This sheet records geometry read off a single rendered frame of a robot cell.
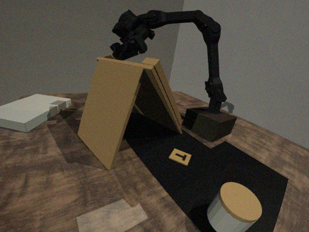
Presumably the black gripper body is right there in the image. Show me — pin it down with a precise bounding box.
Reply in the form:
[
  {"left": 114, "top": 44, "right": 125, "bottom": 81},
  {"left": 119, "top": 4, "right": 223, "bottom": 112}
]
[{"left": 110, "top": 30, "right": 148, "bottom": 54}]

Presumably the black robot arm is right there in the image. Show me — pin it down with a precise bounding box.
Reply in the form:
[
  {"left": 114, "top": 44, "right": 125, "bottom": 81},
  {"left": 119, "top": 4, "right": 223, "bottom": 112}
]
[{"left": 112, "top": 10, "right": 227, "bottom": 114}]

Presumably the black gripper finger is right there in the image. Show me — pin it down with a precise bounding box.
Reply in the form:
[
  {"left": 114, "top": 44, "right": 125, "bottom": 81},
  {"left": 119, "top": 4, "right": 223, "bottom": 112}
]
[
  {"left": 112, "top": 45, "right": 121, "bottom": 59},
  {"left": 117, "top": 40, "right": 139, "bottom": 61}
]

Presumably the tan a-frame board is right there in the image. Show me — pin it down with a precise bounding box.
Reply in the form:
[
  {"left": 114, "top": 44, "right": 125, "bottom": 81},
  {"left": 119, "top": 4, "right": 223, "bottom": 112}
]
[{"left": 77, "top": 57, "right": 183, "bottom": 171}]

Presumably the grey cylindrical container with tan lid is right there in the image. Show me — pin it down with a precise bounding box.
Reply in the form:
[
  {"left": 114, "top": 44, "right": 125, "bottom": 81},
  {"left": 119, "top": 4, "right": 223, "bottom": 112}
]
[{"left": 207, "top": 182, "right": 262, "bottom": 232}]

